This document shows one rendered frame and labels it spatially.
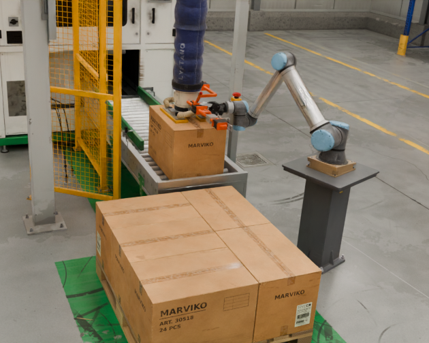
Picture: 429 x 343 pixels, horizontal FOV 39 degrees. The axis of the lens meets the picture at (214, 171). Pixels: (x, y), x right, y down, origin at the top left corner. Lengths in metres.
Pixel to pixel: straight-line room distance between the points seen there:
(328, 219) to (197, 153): 1.04
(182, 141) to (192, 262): 1.12
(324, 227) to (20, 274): 2.13
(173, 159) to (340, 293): 1.48
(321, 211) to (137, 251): 1.47
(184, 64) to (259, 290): 1.78
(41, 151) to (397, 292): 2.76
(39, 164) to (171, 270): 1.75
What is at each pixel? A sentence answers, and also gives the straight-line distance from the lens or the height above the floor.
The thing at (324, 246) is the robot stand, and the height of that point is 0.20.
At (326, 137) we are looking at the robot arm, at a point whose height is 1.05.
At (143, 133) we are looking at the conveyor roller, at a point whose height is 0.53.
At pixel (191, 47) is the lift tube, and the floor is 1.47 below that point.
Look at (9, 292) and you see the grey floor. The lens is 4.20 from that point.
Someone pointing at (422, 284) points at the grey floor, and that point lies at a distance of 4.66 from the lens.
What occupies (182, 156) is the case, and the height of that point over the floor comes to 0.75.
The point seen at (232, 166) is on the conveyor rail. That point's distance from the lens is 4.58.
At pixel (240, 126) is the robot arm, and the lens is 4.38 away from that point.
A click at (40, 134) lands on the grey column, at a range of 4.63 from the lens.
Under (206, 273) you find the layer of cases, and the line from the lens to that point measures 3.32.
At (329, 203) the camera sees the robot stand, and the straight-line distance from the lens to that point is 4.29.
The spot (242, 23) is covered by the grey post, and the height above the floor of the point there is 1.20.
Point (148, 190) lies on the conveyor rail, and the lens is 4.44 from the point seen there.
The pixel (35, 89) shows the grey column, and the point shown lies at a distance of 4.52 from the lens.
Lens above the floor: 2.32
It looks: 23 degrees down
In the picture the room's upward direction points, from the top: 4 degrees clockwise
